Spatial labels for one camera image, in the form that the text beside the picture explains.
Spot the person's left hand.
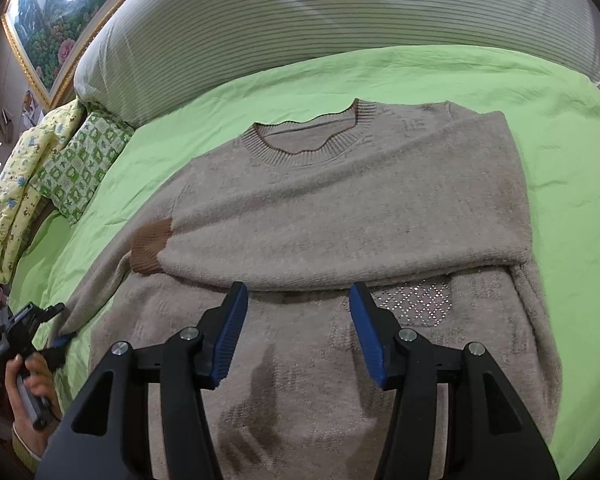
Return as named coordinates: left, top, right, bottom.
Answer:
left=5, top=352, right=62, bottom=457

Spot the green checkered pillow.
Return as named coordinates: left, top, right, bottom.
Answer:
left=31, top=110, right=134, bottom=224

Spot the yellow patterned baby blanket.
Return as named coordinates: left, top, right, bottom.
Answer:
left=0, top=99, right=85, bottom=284

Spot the gold framed floral painting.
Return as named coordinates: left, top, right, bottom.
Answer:
left=1, top=0, right=125, bottom=110

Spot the green bed sheet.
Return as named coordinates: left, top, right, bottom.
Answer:
left=10, top=46, right=600, bottom=477

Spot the beige knit sweater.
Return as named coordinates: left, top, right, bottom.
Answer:
left=54, top=101, right=562, bottom=479

